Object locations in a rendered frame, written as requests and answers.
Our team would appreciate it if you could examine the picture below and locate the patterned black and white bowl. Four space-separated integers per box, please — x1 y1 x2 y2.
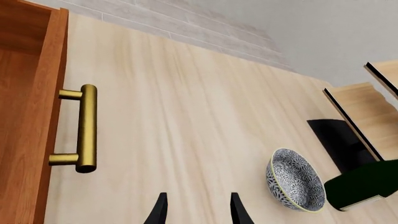
265 147 326 214

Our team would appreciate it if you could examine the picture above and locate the wooden cabinet drawer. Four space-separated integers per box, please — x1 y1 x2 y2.
0 0 70 224

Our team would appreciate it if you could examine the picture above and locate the pale wooden panel black edge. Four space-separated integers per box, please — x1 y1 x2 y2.
363 60 398 100
322 81 398 162

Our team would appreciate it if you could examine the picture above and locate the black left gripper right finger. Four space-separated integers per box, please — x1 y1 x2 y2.
230 192 254 224

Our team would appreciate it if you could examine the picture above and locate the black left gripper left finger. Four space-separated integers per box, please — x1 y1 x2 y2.
143 192 169 224

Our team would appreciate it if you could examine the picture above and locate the brass drawer handle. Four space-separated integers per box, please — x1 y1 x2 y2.
49 84 98 174

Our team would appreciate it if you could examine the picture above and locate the flat black block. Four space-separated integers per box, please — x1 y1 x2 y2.
306 118 377 174

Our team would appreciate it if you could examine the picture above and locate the dark green box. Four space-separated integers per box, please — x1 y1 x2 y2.
323 159 398 213

